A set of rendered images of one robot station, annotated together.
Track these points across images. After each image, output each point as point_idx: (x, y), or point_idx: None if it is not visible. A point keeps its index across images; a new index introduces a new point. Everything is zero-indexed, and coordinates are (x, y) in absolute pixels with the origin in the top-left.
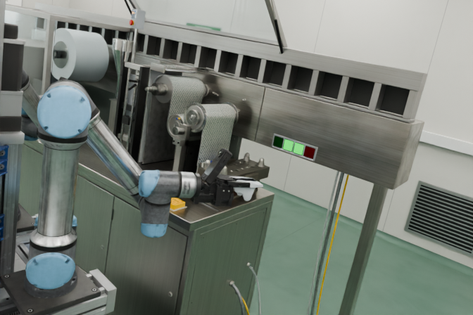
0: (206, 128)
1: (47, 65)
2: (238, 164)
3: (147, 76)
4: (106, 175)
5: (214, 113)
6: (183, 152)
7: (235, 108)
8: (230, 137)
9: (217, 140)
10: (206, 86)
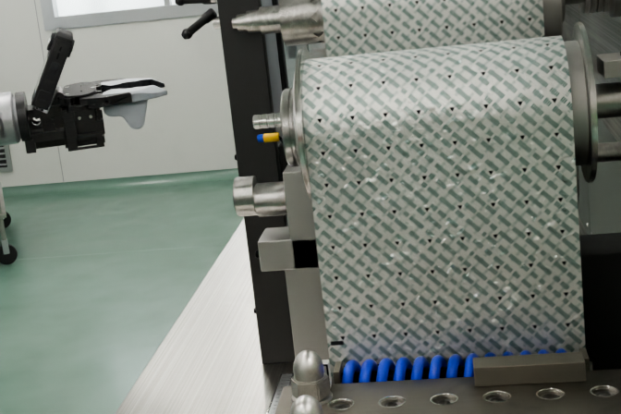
0: (332, 178)
1: None
2: (570, 401)
3: None
4: (155, 371)
5: (381, 95)
6: (308, 304)
7: (584, 54)
8: (574, 229)
9: (449, 244)
10: None
